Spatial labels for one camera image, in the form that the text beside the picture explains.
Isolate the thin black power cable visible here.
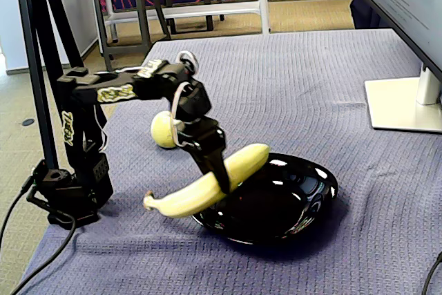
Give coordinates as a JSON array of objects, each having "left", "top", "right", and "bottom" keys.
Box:
[{"left": 0, "top": 173, "right": 35, "bottom": 240}]

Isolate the white monitor foot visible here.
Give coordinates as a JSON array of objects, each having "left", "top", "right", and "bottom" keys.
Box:
[{"left": 365, "top": 63, "right": 442, "bottom": 133}]

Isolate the white table frame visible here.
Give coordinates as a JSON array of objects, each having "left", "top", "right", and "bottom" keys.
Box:
[{"left": 103, "top": 0, "right": 271, "bottom": 46}]

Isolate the yellow banana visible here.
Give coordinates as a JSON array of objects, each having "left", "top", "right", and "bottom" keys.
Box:
[{"left": 143, "top": 142, "right": 271, "bottom": 219}]

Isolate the glossy black plate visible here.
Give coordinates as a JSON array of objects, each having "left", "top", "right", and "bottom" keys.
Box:
[{"left": 191, "top": 152, "right": 338, "bottom": 245}]

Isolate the black camera stand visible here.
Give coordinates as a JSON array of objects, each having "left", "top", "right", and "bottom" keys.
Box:
[{"left": 13, "top": 0, "right": 86, "bottom": 171}]

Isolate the black monitor cable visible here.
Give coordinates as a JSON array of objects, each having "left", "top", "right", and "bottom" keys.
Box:
[{"left": 421, "top": 251, "right": 442, "bottom": 295}]

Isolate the green apple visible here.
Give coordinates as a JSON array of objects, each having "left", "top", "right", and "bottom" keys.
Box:
[{"left": 151, "top": 111, "right": 179, "bottom": 149}]

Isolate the blue-grey woven cloth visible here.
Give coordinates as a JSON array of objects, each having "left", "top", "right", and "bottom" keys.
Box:
[{"left": 19, "top": 28, "right": 442, "bottom": 295}]

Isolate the thick black USB cable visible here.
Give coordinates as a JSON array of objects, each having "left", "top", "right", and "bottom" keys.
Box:
[{"left": 9, "top": 204, "right": 77, "bottom": 295}]

